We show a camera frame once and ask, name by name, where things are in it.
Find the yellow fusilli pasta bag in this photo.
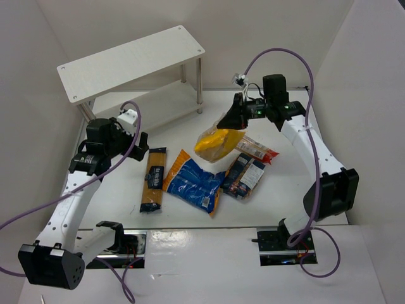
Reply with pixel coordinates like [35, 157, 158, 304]
[194, 126, 245, 163]

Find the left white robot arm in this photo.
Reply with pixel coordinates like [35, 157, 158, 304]
[18, 110, 149, 290]

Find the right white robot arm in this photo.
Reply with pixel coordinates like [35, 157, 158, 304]
[217, 74, 359, 241]

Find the red clear pasta bag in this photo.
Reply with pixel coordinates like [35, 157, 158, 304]
[235, 135, 279, 165]

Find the blue orange pasta bag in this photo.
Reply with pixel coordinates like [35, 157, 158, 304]
[163, 150, 226, 216]

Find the dark blue pasta bag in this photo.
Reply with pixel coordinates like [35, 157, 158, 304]
[221, 153, 266, 200]

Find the white two-tier metal shelf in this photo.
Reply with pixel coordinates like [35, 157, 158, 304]
[57, 25, 205, 132]

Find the La Sicilia spaghetti pack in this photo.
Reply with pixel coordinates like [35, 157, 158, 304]
[140, 147, 166, 213]

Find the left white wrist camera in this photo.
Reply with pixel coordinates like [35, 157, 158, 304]
[116, 109, 139, 136]

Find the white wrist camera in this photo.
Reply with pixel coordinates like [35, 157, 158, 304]
[232, 73, 246, 87]
[116, 109, 139, 136]

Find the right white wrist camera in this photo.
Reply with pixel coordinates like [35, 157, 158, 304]
[232, 73, 246, 87]

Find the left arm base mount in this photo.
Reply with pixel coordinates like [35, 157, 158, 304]
[97, 229, 147, 270]

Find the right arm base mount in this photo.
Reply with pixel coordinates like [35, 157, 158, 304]
[251, 228, 318, 267]

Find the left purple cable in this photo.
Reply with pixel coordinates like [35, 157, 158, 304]
[0, 101, 142, 304]

